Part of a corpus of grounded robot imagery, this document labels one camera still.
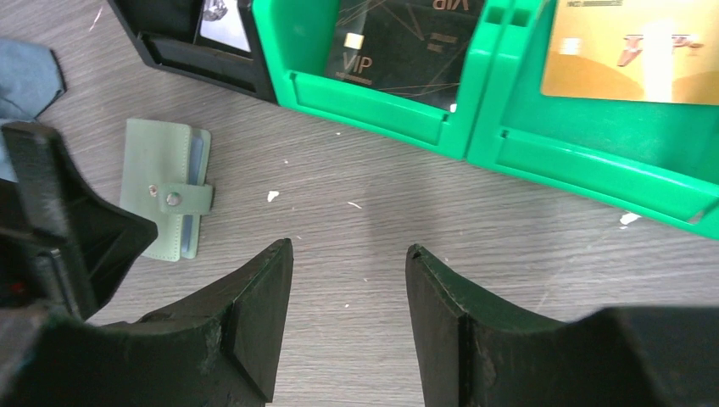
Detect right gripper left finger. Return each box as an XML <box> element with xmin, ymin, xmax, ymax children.
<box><xmin>1</xmin><ymin>238</ymin><xmax>293</xmax><ymax>406</ymax></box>

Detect green bin with gold card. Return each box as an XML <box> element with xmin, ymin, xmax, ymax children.
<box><xmin>466</xmin><ymin>1</ymin><xmax>718</xmax><ymax>238</ymax></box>

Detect blue grey cloth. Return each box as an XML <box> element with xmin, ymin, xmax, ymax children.
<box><xmin>0</xmin><ymin>36</ymin><xmax>67</xmax><ymax>184</ymax></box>

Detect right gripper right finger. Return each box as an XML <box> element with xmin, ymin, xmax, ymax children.
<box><xmin>405</xmin><ymin>244</ymin><xmax>718</xmax><ymax>406</ymax></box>

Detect black plastic bin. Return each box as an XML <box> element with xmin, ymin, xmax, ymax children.
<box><xmin>109</xmin><ymin>1</ymin><xmax>277</xmax><ymax>103</ymax></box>

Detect green bin with black card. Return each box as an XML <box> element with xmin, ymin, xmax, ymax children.
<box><xmin>252</xmin><ymin>1</ymin><xmax>515</xmax><ymax>159</ymax></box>

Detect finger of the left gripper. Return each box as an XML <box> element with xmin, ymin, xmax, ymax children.
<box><xmin>1</xmin><ymin>121</ymin><xmax>158</xmax><ymax>321</ymax></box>

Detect white patterned cards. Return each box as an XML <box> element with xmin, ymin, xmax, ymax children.
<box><xmin>195</xmin><ymin>0</ymin><xmax>251</xmax><ymax>56</ymax></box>

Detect black VIP card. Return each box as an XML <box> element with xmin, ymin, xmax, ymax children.
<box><xmin>324</xmin><ymin>0</ymin><xmax>485</xmax><ymax>111</ymax></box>

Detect gold VIP card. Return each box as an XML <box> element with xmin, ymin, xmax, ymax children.
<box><xmin>542</xmin><ymin>1</ymin><xmax>718</xmax><ymax>105</ymax></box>

